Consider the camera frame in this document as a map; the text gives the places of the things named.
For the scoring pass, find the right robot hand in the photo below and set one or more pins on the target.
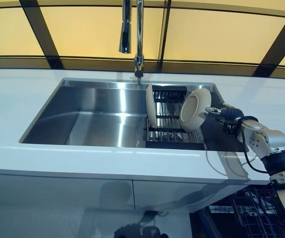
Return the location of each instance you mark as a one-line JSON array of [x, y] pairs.
[[232, 114]]

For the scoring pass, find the beige round plate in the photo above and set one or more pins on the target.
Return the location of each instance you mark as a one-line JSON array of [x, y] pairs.
[[150, 106], [194, 111]]

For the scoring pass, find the black dishwasher lower rack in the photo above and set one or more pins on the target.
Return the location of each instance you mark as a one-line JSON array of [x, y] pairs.
[[246, 218]]

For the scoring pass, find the black sink dish rack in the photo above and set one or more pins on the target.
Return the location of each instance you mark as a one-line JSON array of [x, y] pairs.
[[167, 129]]

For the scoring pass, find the white glossy cabinet door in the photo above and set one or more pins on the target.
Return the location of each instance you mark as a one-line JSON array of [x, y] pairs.
[[177, 193], [58, 191]]

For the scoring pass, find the chrome gooseneck faucet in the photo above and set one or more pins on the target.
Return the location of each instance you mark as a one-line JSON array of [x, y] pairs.
[[139, 37]]

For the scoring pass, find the stainless steel sink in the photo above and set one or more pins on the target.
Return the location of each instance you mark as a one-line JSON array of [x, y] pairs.
[[95, 116]]

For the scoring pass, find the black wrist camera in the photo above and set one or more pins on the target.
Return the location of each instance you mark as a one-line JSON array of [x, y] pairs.
[[230, 127]]

